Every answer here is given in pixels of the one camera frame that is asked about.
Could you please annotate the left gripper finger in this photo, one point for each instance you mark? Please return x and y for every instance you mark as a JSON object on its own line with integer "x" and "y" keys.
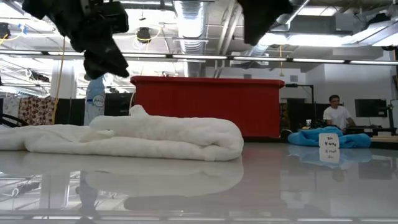
{"x": 105, "y": 65}

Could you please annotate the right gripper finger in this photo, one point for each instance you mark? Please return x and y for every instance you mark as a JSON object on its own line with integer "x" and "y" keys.
{"x": 258, "y": 31}

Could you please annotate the white lace garment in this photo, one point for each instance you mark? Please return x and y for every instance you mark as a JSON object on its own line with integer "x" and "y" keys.
{"x": 155, "y": 137}

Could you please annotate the red plastic laundry basket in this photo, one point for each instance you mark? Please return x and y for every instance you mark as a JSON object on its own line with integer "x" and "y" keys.
{"x": 202, "y": 105}

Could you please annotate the blue garment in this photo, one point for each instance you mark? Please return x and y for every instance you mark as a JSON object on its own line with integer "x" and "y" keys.
{"x": 301, "y": 138}

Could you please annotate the white garment label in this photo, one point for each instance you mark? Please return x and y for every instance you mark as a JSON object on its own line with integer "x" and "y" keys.
{"x": 329, "y": 140}

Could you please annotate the spray bottle with blue cap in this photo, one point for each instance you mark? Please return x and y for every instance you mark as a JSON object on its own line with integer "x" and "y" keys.
{"x": 94, "y": 102}

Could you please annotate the black partition panel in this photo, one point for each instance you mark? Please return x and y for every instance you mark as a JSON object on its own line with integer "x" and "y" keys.
{"x": 70, "y": 112}

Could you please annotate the ceiling light strip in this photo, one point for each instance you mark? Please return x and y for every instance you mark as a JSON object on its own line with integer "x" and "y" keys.
{"x": 326, "y": 60}
{"x": 186, "y": 56}

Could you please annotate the brown patterned fabric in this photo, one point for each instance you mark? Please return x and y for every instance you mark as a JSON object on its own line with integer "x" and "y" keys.
{"x": 37, "y": 110}

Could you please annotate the black lamp stand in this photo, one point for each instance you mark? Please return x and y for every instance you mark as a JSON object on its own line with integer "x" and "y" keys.
{"x": 311, "y": 102}

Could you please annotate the person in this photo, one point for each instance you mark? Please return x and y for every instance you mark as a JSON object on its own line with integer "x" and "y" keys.
{"x": 337, "y": 115}

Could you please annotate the black distant desk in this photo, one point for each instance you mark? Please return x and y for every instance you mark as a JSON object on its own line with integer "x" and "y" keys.
{"x": 370, "y": 129}

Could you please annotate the silver ceiling air duct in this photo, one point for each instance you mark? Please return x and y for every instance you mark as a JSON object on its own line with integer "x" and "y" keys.
{"x": 191, "y": 25}

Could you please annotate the black wall screen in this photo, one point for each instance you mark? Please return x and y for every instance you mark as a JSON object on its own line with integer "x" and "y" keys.
{"x": 370, "y": 108}

